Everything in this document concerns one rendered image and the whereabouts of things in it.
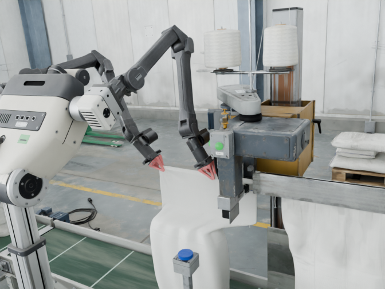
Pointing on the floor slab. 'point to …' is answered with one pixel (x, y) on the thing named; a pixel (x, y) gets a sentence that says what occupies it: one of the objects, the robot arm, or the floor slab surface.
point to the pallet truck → (102, 138)
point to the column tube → (288, 79)
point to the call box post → (187, 282)
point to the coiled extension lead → (85, 217)
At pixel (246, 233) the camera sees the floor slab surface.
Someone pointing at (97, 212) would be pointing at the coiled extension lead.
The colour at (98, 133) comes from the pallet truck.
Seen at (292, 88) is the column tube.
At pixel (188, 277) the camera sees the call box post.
